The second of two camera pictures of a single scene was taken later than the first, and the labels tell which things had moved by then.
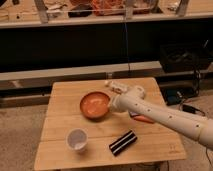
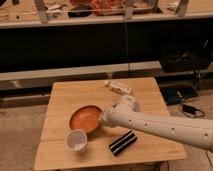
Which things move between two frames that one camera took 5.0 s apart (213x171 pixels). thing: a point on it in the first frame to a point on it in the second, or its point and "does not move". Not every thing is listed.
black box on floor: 184,57 does not move
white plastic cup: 77,139 does not move
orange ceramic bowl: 95,105 to 86,117
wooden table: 80,129 does not move
